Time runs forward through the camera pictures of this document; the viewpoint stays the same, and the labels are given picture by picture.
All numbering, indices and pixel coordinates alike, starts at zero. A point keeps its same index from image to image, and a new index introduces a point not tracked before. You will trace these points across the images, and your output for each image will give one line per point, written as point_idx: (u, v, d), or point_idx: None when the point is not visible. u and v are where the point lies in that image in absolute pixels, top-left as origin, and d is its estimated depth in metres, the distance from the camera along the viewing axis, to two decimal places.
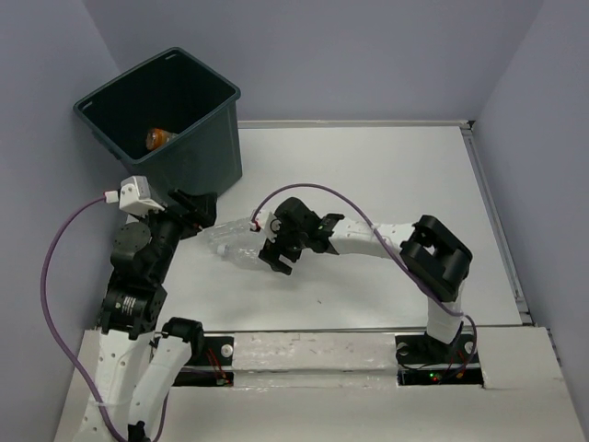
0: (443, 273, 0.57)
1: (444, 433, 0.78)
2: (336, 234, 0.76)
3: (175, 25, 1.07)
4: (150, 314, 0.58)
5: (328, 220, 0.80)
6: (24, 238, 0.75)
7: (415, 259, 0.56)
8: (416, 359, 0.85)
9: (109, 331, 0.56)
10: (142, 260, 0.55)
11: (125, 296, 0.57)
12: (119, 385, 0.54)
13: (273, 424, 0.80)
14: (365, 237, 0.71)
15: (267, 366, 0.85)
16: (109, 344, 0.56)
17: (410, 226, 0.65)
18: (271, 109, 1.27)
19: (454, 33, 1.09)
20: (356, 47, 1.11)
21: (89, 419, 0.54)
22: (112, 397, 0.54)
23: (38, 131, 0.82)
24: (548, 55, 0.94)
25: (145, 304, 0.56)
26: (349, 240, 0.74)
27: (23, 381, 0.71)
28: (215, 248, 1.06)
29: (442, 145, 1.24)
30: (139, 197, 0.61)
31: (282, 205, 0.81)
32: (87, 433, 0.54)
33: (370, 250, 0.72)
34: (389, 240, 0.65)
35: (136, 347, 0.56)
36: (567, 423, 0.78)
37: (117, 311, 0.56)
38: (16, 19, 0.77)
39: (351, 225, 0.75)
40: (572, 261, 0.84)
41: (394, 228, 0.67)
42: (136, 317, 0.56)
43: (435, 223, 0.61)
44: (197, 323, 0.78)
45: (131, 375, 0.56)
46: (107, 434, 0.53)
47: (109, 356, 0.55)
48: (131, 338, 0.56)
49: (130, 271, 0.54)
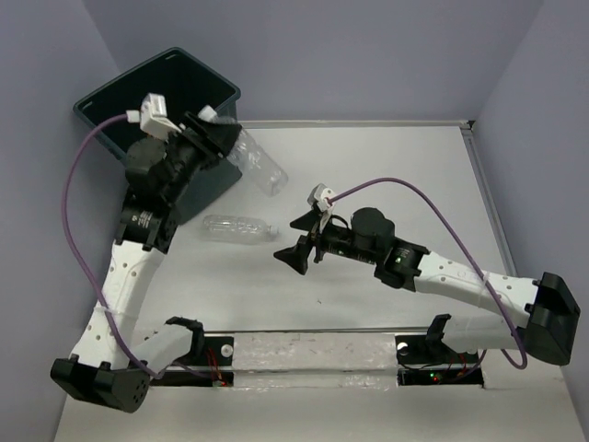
0: (565, 338, 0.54)
1: (444, 434, 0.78)
2: (423, 273, 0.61)
3: (175, 25, 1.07)
4: (165, 234, 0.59)
5: (407, 250, 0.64)
6: (22, 238, 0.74)
7: (547, 330, 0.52)
8: (416, 360, 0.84)
9: (124, 242, 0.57)
10: (155, 179, 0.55)
11: (142, 213, 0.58)
12: (127, 294, 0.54)
13: (272, 424, 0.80)
14: (471, 287, 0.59)
15: (267, 366, 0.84)
16: (121, 252, 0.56)
17: (527, 281, 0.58)
18: (271, 108, 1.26)
19: (455, 31, 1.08)
20: (355, 47, 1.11)
21: (93, 328, 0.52)
22: (121, 305, 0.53)
23: (38, 131, 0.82)
24: (548, 54, 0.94)
25: (161, 221, 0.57)
26: (442, 284, 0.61)
27: (23, 380, 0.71)
28: (214, 247, 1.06)
29: (442, 145, 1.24)
30: (154, 115, 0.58)
31: (370, 225, 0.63)
32: (90, 342, 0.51)
33: (467, 298, 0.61)
34: (506, 298, 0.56)
35: (150, 261, 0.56)
36: (568, 424, 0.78)
37: (134, 224, 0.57)
38: (15, 20, 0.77)
39: (443, 264, 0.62)
40: (572, 261, 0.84)
41: (508, 283, 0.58)
42: (152, 229, 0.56)
43: (560, 284, 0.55)
44: (197, 324, 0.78)
45: (138, 289, 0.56)
46: (109, 342, 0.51)
47: (120, 266, 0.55)
48: (145, 249, 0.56)
49: (144, 187, 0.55)
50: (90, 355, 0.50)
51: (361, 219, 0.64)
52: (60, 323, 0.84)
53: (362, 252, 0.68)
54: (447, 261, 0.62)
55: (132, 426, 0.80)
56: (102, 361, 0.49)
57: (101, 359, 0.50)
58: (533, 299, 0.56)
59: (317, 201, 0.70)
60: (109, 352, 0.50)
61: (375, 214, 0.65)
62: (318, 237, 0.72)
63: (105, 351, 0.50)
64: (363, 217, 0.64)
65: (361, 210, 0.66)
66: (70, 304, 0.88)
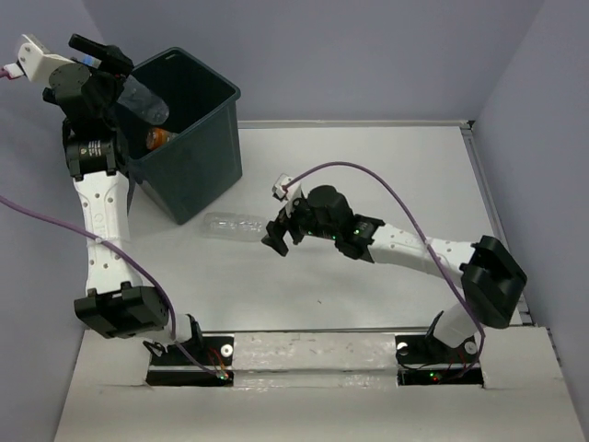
0: (502, 299, 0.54)
1: (444, 434, 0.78)
2: (376, 242, 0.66)
3: (175, 25, 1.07)
4: (121, 157, 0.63)
5: (365, 224, 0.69)
6: (23, 238, 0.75)
7: (477, 285, 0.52)
8: (416, 359, 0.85)
9: (85, 176, 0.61)
10: (91, 102, 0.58)
11: (90, 145, 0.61)
12: (113, 216, 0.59)
13: (273, 424, 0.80)
14: (415, 251, 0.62)
15: (267, 366, 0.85)
16: (87, 187, 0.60)
17: (468, 244, 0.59)
18: (271, 108, 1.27)
19: (455, 32, 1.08)
20: (356, 47, 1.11)
21: (97, 261, 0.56)
22: (112, 230, 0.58)
23: (38, 130, 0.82)
24: (548, 55, 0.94)
25: (113, 145, 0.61)
26: (391, 251, 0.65)
27: (23, 378, 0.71)
28: (214, 247, 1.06)
29: (442, 145, 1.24)
30: (42, 53, 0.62)
31: (323, 199, 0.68)
32: (100, 273, 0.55)
33: (415, 265, 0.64)
34: (444, 260, 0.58)
35: (119, 184, 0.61)
36: (568, 424, 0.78)
37: (86, 157, 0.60)
38: (16, 19, 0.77)
39: (394, 234, 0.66)
40: (572, 261, 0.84)
41: (448, 246, 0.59)
42: (108, 155, 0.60)
43: (497, 245, 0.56)
44: (193, 319, 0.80)
45: (121, 213, 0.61)
46: (120, 262, 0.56)
47: (94, 198, 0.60)
48: (109, 175, 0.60)
49: (84, 113, 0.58)
50: (105, 281, 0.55)
51: (316, 194, 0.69)
52: (60, 321, 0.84)
53: (325, 229, 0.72)
54: (399, 232, 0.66)
55: (132, 426, 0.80)
56: (122, 281, 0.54)
57: (120, 281, 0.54)
58: (468, 259, 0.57)
59: (277, 189, 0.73)
60: (123, 273, 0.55)
61: (331, 191, 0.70)
62: (286, 220, 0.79)
63: (119, 272, 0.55)
64: (315, 193, 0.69)
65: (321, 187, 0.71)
66: (70, 303, 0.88)
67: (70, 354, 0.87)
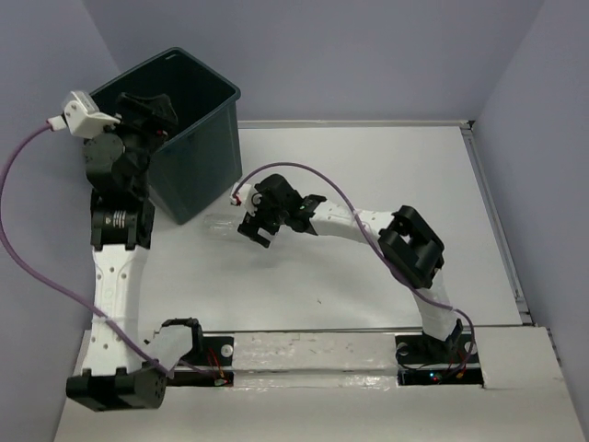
0: (415, 260, 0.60)
1: (444, 434, 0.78)
2: (317, 215, 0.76)
3: (175, 25, 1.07)
4: (144, 228, 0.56)
5: (309, 201, 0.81)
6: (24, 238, 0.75)
7: (392, 247, 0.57)
8: (416, 359, 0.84)
9: (104, 247, 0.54)
10: (121, 176, 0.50)
11: (114, 212, 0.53)
12: (123, 295, 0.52)
13: (273, 424, 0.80)
14: (345, 221, 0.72)
15: (267, 366, 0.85)
16: (105, 258, 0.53)
17: (389, 214, 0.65)
18: (271, 108, 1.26)
19: (455, 32, 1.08)
20: (356, 47, 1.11)
21: (98, 339, 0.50)
22: (120, 309, 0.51)
23: (39, 130, 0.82)
24: (548, 55, 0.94)
25: (137, 217, 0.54)
26: (329, 223, 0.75)
27: (23, 380, 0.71)
28: (213, 246, 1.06)
29: (442, 145, 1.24)
30: (87, 112, 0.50)
31: (264, 184, 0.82)
32: (98, 353, 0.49)
33: (350, 234, 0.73)
34: (369, 226, 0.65)
35: (136, 259, 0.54)
36: (568, 424, 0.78)
37: (110, 227, 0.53)
38: (17, 19, 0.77)
39: (331, 208, 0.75)
40: (572, 261, 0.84)
41: (374, 215, 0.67)
42: (131, 229, 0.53)
43: (413, 214, 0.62)
44: (195, 321, 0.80)
45: (133, 287, 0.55)
46: (121, 347, 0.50)
47: (108, 271, 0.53)
48: (129, 250, 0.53)
49: (111, 188, 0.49)
50: (103, 366, 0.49)
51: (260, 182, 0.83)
52: (61, 321, 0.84)
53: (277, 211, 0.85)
54: (336, 205, 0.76)
55: (132, 427, 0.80)
56: (119, 367, 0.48)
57: (116, 366, 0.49)
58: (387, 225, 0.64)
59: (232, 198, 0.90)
60: (122, 356, 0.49)
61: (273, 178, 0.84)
62: (255, 219, 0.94)
63: (118, 357, 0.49)
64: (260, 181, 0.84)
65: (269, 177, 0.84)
66: (70, 304, 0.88)
67: (70, 354, 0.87)
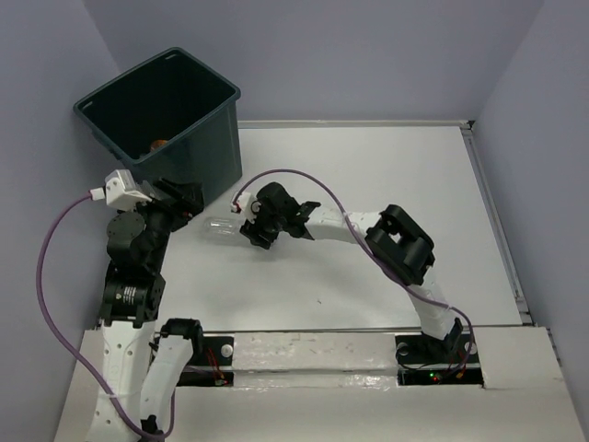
0: (402, 256, 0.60)
1: (444, 434, 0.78)
2: (311, 219, 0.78)
3: (175, 25, 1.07)
4: (151, 303, 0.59)
5: (305, 206, 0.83)
6: (24, 238, 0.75)
7: (377, 244, 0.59)
8: (416, 359, 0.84)
9: (113, 323, 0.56)
10: (138, 250, 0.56)
11: (125, 287, 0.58)
12: (129, 372, 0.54)
13: (273, 424, 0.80)
14: (336, 224, 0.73)
15: (267, 366, 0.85)
16: (114, 334, 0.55)
17: (377, 214, 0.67)
18: (271, 108, 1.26)
19: (456, 32, 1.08)
20: (356, 47, 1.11)
21: (101, 412, 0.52)
22: (124, 386, 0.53)
23: (39, 129, 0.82)
24: (548, 55, 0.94)
25: (146, 292, 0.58)
26: (321, 226, 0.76)
27: (23, 380, 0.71)
28: (214, 247, 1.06)
29: (442, 145, 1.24)
30: (124, 191, 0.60)
31: (264, 192, 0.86)
32: (100, 427, 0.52)
33: (342, 237, 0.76)
34: (357, 226, 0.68)
35: (143, 334, 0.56)
36: (568, 424, 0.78)
37: (120, 302, 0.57)
38: (17, 19, 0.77)
39: (325, 213, 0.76)
40: (572, 261, 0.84)
41: (362, 215, 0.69)
42: (139, 306, 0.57)
43: (399, 213, 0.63)
44: (196, 323, 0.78)
45: (139, 362, 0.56)
46: (121, 425, 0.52)
47: (115, 347, 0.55)
48: (135, 326, 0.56)
49: (127, 261, 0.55)
50: (104, 440, 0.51)
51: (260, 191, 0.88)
52: (60, 321, 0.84)
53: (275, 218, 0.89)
54: (329, 208, 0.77)
55: None
56: None
57: None
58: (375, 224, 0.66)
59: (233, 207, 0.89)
60: (123, 434, 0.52)
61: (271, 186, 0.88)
62: (253, 226, 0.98)
63: (118, 434, 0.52)
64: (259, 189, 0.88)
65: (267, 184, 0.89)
66: (70, 304, 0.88)
67: (70, 354, 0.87)
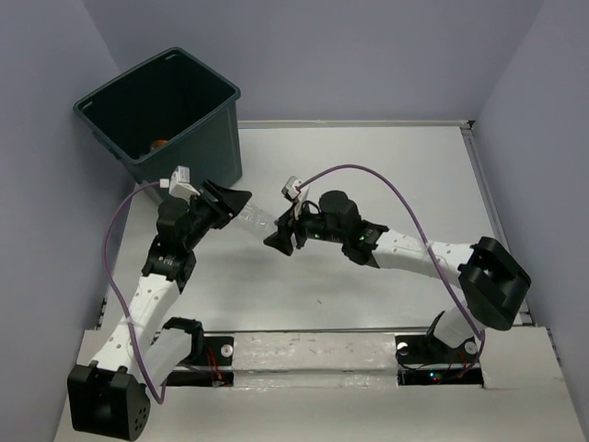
0: (500, 299, 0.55)
1: (444, 434, 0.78)
2: (380, 247, 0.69)
3: (175, 24, 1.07)
4: (184, 274, 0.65)
5: (371, 230, 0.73)
6: (23, 238, 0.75)
7: (476, 284, 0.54)
8: (416, 359, 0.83)
9: (150, 274, 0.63)
10: (179, 228, 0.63)
11: (166, 256, 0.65)
12: (149, 312, 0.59)
13: (273, 424, 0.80)
14: (416, 253, 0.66)
15: (267, 366, 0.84)
16: (147, 282, 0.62)
17: (468, 246, 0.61)
18: (271, 108, 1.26)
19: (455, 32, 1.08)
20: (356, 47, 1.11)
21: (115, 339, 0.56)
22: (142, 320, 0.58)
23: (39, 129, 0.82)
24: (548, 53, 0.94)
25: (181, 263, 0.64)
26: (393, 255, 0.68)
27: (24, 379, 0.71)
28: (214, 247, 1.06)
29: (442, 145, 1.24)
30: (179, 181, 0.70)
31: (336, 203, 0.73)
32: (109, 350, 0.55)
33: (416, 267, 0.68)
34: (444, 260, 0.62)
35: (170, 290, 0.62)
36: (568, 424, 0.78)
37: (159, 264, 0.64)
38: (16, 18, 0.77)
39: (397, 238, 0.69)
40: (573, 260, 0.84)
41: (448, 248, 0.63)
42: (174, 270, 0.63)
43: (496, 246, 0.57)
44: (196, 323, 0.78)
45: (157, 313, 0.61)
46: (129, 351, 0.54)
47: (144, 291, 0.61)
48: (167, 279, 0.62)
49: (169, 236, 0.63)
50: (109, 361, 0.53)
51: (328, 199, 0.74)
52: (60, 321, 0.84)
53: (333, 235, 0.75)
54: (402, 237, 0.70)
55: None
56: (121, 366, 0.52)
57: (119, 364, 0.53)
58: (467, 259, 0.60)
59: (289, 190, 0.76)
60: (128, 359, 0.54)
61: (343, 196, 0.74)
62: (295, 223, 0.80)
63: (123, 358, 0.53)
64: (330, 196, 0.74)
65: (329, 192, 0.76)
66: (70, 304, 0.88)
67: (70, 354, 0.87)
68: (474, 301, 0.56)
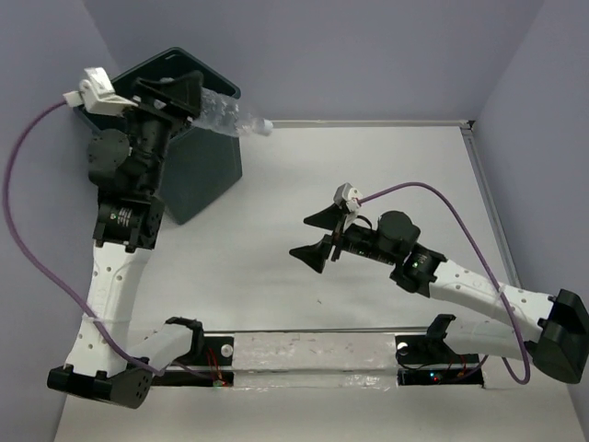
0: (577, 358, 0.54)
1: (444, 433, 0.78)
2: (439, 280, 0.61)
3: (175, 24, 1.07)
4: (148, 229, 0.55)
5: (424, 257, 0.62)
6: (23, 238, 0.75)
7: (559, 344, 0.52)
8: (416, 359, 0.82)
9: (105, 243, 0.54)
10: (123, 175, 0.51)
11: (120, 209, 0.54)
12: (113, 298, 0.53)
13: (272, 424, 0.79)
14: (485, 296, 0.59)
15: (267, 366, 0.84)
16: (104, 256, 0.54)
17: (543, 296, 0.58)
18: (271, 108, 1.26)
19: (455, 32, 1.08)
20: (356, 46, 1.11)
21: (85, 337, 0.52)
22: (109, 313, 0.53)
23: (39, 129, 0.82)
24: (548, 53, 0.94)
25: (141, 217, 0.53)
26: (456, 292, 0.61)
27: (24, 379, 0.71)
28: (214, 247, 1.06)
29: (442, 145, 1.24)
30: (98, 95, 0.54)
31: (401, 227, 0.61)
32: (83, 352, 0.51)
33: (479, 308, 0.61)
34: (520, 311, 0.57)
35: (132, 261, 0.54)
36: (568, 423, 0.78)
37: (114, 225, 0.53)
38: (16, 19, 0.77)
39: (459, 273, 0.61)
40: (573, 261, 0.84)
41: (523, 296, 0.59)
42: (133, 229, 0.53)
43: (575, 301, 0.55)
44: (197, 323, 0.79)
45: (126, 291, 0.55)
46: (103, 351, 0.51)
47: (104, 271, 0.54)
48: (128, 250, 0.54)
49: (115, 188, 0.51)
50: (85, 364, 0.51)
51: (389, 220, 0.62)
52: (60, 321, 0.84)
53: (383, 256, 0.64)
54: (464, 270, 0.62)
55: (132, 427, 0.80)
56: (98, 370, 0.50)
57: (97, 368, 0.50)
58: (547, 313, 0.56)
59: (346, 200, 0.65)
60: (104, 361, 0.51)
61: (407, 219, 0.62)
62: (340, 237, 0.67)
63: (99, 360, 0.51)
64: (392, 216, 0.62)
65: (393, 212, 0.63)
66: (69, 304, 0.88)
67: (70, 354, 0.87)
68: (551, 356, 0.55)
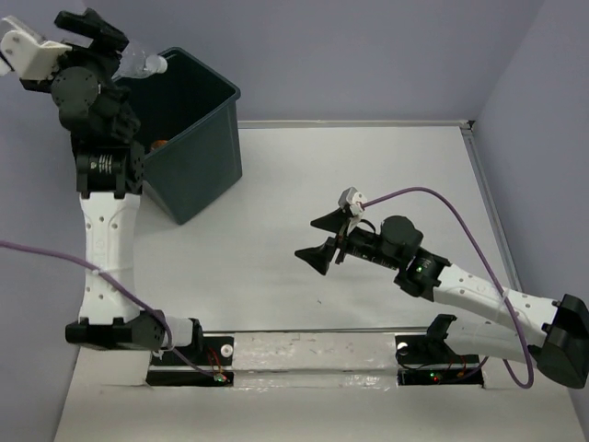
0: (581, 363, 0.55)
1: (444, 433, 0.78)
2: (444, 284, 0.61)
3: (175, 24, 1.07)
4: (132, 174, 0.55)
5: (428, 261, 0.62)
6: (24, 238, 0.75)
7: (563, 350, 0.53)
8: (416, 359, 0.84)
9: (91, 193, 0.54)
10: (99, 117, 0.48)
11: (98, 157, 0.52)
12: (115, 247, 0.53)
13: (272, 424, 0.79)
14: (488, 301, 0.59)
15: (267, 366, 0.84)
16: (93, 208, 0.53)
17: (548, 300, 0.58)
18: (271, 108, 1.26)
19: (454, 32, 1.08)
20: (355, 46, 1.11)
21: (93, 289, 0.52)
22: (112, 262, 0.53)
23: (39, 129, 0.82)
24: (547, 54, 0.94)
25: (124, 164, 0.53)
26: (459, 296, 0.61)
27: (24, 379, 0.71)
28: (214, 247, 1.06)
29: (442, 145, 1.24)
30: (38, 43, 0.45)
31: (403, 232, 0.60)
32: (94, 303, 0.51)
33: (482, 312, 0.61)
34: (524, 316, 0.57)
35: (125, 207, 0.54)
36: (568, 424, 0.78)
37: (97, 173, 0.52)
38: (17, 19, 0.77)
39: (463, 277, 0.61)
40: (572, 261, 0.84)
41: (527, 301, 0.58)
42: (119, 176, 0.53)
43: (579, 306, 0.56)
44: (196, 322, 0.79)
45: (124, 238, 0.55)
46: (114, 298, 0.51)
47: (97, 221, 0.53)
48: (116, 197, 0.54)
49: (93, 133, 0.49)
50: (98, 313, 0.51)
51: (391, 225, 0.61)
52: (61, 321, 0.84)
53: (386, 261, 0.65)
54: (467, 275, 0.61)
55: (132, 427, 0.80)
56: (116, 318, 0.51)
57: (113, 316, 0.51)
58: (551, 319, 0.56)
59: (350, 203, 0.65)
60: (118, 308, 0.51)
61: (409, 223, 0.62)
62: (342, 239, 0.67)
63: (112, 308, 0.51)
64: (394, 221, 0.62)
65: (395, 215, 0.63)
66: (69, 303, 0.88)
67: (70, 354, 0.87)
68: (555, 361, 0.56)
